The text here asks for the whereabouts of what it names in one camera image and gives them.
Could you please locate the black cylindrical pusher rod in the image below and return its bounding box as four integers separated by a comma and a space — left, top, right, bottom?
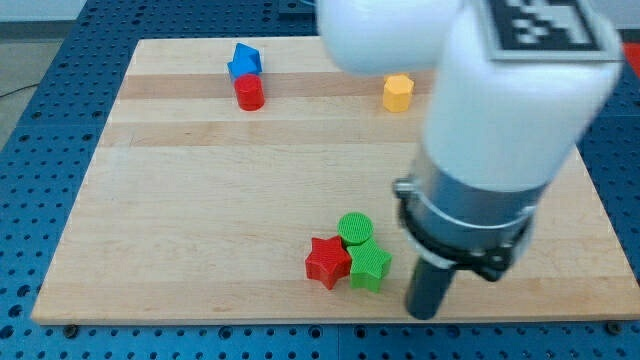
405, 258, 456, 320

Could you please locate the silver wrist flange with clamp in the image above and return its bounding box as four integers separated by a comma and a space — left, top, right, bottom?
394, 146, 545, 282

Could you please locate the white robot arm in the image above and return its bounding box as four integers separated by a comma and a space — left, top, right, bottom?
315, 0, 623, 320

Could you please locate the green star block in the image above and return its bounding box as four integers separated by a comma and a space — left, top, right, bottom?
347, 238, 393, 293

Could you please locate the red star block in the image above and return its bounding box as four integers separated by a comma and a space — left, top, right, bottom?
305, 235, 352, 290

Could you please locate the green cylinder block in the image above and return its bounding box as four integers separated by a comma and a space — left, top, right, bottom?
337, 212, 374, 246

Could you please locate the yellow hexagon block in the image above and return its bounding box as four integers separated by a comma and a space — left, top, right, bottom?
382, 74, 414, 113

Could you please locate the black white fiducial marker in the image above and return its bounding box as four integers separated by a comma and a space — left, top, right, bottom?
473, 0, 622, 63

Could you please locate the wooden board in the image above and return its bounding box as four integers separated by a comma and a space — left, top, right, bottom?
30, 35, 640, 326

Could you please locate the red cylinder block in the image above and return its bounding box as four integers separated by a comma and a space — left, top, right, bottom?
234, 73, 265, 111

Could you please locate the blue pentagon block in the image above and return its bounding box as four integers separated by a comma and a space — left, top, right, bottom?
227, 43, 262, 81

